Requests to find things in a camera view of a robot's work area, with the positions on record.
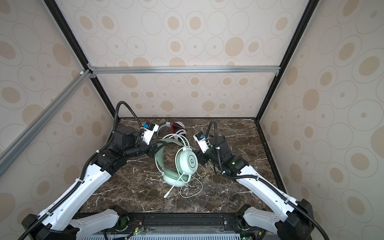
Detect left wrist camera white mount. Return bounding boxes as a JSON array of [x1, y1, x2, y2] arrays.
[[142, 122, 159, 145]]

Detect white black headphones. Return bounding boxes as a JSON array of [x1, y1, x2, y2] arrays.
[[156, 121, 188, 139]]

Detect left diagonal aluminium frame bar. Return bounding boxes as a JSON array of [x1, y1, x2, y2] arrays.
[[1, 70, 91, 175]]

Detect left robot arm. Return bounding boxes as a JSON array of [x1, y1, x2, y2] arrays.
[[19, 101, 159, 240]]

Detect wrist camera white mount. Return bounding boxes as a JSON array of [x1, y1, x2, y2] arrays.
[[142, 122, 159, 145], [193, 132, 212, 154]]

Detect red headphone cable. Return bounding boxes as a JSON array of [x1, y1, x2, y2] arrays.
[[170, 121, 187, 134]]

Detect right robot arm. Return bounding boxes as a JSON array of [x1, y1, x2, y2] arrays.
[[194, 132, 329, 240]]

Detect pale green headphone cable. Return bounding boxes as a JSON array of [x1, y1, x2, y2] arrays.
[[157, 133, 208, 199]]

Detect horizontal aluminium frame bar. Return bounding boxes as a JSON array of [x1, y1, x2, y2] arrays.
[[90, 66, 281, 74]]

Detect green headphones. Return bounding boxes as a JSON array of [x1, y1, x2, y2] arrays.
[[155, 134, 198, 199]]

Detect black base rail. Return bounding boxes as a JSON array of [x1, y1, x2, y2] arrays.
[[52, 211, 313, 240]]

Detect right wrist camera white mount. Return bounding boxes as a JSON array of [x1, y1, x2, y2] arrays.
[[193, 132, 212, 154]]

